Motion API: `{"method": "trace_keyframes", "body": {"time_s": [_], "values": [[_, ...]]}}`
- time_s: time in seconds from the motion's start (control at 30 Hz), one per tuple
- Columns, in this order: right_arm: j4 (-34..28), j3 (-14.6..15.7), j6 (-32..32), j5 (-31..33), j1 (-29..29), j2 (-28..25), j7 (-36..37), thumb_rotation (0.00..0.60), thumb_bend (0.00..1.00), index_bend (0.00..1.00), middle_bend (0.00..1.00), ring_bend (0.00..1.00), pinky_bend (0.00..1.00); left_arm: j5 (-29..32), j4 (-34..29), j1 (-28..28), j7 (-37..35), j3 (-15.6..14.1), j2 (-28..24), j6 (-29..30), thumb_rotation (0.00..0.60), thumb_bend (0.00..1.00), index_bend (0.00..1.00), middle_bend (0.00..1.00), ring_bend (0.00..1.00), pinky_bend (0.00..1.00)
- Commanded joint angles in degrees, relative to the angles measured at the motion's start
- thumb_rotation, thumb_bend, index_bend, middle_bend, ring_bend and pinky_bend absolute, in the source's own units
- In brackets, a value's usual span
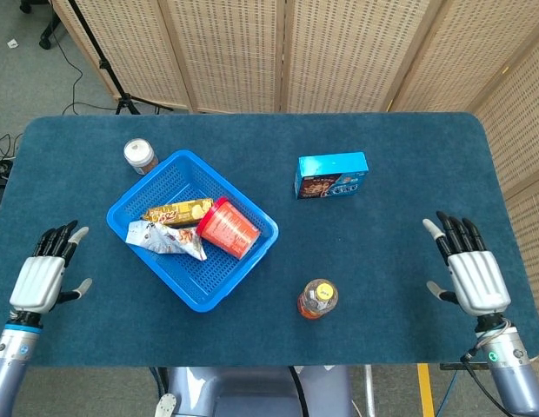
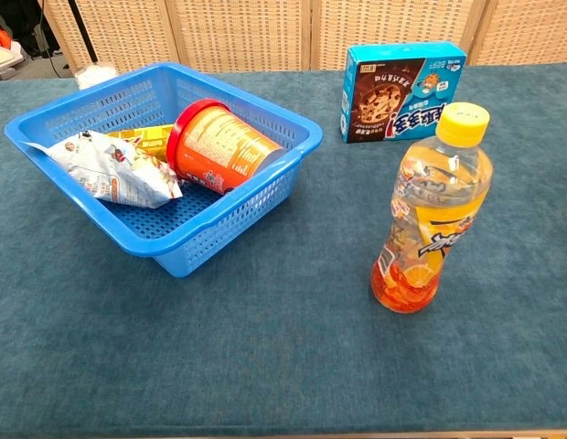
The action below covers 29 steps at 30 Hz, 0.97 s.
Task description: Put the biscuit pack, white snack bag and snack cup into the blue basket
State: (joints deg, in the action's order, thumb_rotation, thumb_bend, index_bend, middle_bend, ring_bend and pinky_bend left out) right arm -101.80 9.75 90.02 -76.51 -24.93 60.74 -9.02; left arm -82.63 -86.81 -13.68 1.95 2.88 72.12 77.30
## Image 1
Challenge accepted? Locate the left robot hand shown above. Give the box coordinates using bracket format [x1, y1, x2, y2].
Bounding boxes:
[9, 220, 93, 314]

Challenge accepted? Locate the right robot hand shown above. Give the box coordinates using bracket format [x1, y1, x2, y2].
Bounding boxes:
[422, 211, 512, 317]

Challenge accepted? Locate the silver snack bag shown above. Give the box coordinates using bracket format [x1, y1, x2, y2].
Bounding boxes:
[124, 219, 209, 262]

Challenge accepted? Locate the yellow snack bar packet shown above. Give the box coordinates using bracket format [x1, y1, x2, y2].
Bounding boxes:
[143, 197, 215, 227]

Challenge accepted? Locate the red instant noodle cup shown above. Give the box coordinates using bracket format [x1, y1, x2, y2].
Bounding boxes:
[195, 196, 263, 261]

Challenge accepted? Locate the blue table mat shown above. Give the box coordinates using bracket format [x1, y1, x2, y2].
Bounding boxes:
[0, 111, 539, 368]

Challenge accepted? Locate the yellow floor tape strip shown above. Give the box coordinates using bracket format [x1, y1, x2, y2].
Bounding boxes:
[416, 364, 436, 417]

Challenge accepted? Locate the metal table leg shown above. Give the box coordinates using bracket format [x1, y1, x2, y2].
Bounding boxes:
[363, 365, 377, 417]

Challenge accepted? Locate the orange drink bottle yellow cap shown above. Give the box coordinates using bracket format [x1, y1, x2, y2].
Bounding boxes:
[296, 278, 340, 321]

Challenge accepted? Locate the blue plastic mesh basket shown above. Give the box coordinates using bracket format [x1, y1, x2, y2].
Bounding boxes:
[105, 149, 281, 314]

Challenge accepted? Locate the white-lidded glass jar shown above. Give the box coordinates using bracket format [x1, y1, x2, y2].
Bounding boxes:
[123, 137, 159, 175]

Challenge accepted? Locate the blue cookie box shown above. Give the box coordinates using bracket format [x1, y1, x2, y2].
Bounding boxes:
[292, 151, 369, 202]

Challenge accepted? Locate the black tripod stand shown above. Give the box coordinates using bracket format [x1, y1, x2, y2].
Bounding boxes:
[67, 0, 175, 116]

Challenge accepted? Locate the grey robot torso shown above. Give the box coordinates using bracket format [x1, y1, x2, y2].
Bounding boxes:
[154, 366, 356, 417]

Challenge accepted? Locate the black office chair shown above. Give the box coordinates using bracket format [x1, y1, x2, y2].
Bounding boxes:
[19, 0, 62, 50]

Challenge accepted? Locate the wicker folding screen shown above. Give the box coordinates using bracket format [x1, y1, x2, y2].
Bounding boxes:
[51, 0, 539, 305]

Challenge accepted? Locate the blue cable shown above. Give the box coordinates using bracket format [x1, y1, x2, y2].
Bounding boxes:
[443, 369, 460, 417]

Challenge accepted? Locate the white metal bracket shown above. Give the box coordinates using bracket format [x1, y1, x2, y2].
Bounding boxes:
[154, 393, 178, 417]

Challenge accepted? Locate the thin black floor cable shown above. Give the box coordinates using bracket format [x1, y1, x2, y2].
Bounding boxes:
[51, 25, 118, 116]

